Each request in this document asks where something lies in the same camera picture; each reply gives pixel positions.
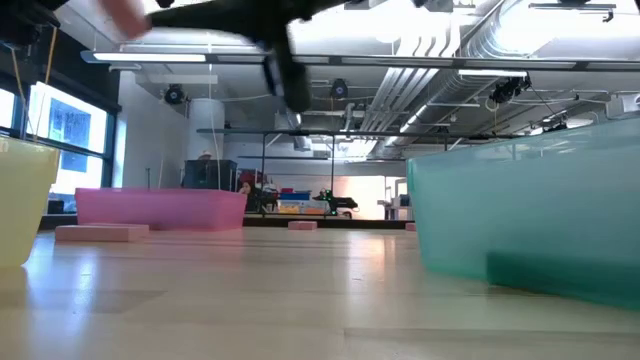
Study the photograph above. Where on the black aluminium table frame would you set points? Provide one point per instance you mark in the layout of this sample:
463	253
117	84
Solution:
270	221

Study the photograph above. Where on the pink wooden block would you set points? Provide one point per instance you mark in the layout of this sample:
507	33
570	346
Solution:
410	227
100	236
115	224
302	225
125	17

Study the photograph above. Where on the blue storage box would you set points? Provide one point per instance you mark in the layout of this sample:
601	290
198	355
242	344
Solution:
295	196

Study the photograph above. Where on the silver ventilation duct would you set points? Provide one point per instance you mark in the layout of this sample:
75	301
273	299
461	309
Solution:
450	95

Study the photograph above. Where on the green wooden block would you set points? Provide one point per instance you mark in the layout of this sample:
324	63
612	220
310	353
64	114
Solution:
550	280

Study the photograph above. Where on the black cabinet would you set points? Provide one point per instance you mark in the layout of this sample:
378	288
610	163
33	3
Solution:
210	175

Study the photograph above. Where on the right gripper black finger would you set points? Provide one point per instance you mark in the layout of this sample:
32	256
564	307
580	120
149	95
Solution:
240	11
292	75

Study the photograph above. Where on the white ceiling pipes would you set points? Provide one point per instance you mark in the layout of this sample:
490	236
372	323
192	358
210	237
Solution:
400	85

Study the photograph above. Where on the black round ceiling device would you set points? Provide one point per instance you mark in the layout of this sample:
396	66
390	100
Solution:
339	89
174	94

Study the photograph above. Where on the black ceiling camera cluster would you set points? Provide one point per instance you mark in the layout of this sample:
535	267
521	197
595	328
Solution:
507	90

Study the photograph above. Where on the bright window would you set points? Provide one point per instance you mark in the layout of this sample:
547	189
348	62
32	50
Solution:
70	165

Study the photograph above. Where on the pink translucent plastic bin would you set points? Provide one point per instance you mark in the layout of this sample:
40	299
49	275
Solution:
160	207

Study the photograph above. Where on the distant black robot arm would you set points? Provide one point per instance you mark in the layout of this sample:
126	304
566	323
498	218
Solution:
340	202

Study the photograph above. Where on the long ceiling light rail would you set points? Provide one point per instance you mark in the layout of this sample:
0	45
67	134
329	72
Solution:
350	61

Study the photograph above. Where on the green translucent plastic bin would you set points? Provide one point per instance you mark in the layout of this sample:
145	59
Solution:
525	200

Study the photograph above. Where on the yellow storage box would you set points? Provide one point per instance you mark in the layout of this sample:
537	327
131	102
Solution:
300	209

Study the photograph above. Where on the person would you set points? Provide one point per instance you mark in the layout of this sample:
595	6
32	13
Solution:
247	192

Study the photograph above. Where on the yellow translucent plastic bin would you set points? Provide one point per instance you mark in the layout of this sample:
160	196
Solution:
25	200

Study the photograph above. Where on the ceiling light fixture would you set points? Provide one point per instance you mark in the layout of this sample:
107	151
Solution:
492	73

